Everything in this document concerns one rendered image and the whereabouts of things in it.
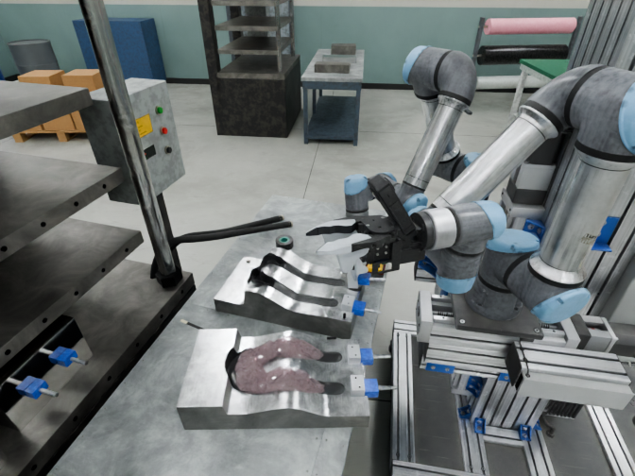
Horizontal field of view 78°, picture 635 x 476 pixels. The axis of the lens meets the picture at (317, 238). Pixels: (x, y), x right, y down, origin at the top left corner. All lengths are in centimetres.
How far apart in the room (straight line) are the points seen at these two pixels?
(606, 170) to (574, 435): 145
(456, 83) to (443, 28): 643
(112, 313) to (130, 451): 57
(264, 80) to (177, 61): 350
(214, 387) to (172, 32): 756
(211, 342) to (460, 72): 106
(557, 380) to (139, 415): 114
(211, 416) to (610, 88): 112
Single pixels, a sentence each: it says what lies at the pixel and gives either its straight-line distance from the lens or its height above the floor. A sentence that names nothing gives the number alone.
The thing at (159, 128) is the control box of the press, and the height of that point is 131.
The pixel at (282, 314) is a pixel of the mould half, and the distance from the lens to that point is 136.
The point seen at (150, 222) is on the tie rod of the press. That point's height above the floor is 108.
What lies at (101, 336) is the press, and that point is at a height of 78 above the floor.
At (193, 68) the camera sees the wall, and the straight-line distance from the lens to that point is 827.
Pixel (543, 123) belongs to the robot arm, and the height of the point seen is 158.
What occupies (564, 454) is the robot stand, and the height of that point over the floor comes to 21.
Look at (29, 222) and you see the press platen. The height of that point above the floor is 129.
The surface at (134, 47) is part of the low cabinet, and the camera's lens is 804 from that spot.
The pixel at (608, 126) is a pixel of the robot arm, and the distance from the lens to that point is 85.
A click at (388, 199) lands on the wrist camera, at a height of 152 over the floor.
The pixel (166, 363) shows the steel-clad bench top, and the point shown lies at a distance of 138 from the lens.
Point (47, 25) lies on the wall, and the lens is 950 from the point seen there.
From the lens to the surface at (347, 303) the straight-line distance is 131.
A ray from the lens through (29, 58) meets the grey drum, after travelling 789.
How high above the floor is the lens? 183
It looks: 35 degrees down
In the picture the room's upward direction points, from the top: straight up
